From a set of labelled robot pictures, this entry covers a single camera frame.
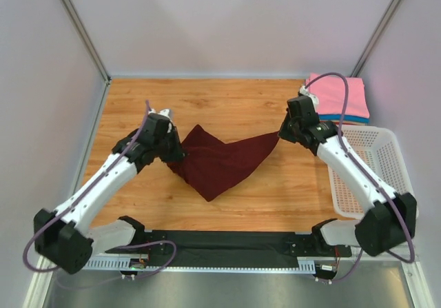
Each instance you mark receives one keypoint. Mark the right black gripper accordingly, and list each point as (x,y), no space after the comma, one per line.
(287,129)

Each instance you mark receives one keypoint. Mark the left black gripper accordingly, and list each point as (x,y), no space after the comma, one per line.
(173,146)

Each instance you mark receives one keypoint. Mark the maroon t-shirt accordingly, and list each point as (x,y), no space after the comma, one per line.
(211,167)

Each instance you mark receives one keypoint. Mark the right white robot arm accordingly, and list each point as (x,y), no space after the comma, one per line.
(389,217)

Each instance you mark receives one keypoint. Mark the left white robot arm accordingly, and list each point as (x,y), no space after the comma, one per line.
(64,235)

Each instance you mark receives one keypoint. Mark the blue folded t-shirt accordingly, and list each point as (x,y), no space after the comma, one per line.
(345,118)

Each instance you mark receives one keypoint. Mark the pink folded t-shirt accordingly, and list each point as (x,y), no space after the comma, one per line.
(331,93)

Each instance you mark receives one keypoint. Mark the white plastic basket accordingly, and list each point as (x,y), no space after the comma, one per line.
(379,149)

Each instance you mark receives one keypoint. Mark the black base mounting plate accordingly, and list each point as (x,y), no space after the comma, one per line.
(267,249)

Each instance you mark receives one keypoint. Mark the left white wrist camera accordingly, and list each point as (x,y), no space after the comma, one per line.
(167,113)

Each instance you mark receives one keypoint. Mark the aluminium slotted cable rail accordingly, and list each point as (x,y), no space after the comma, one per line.
(129,265)

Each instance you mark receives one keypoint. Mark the right aluminium frame post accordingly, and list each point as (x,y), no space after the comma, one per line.
(376,36)

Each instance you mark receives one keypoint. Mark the aluminium frame post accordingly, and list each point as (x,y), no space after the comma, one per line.
(77,22)
(376,36)

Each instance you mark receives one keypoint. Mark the left aluminium frame post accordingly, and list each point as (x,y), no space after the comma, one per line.
(77,22)

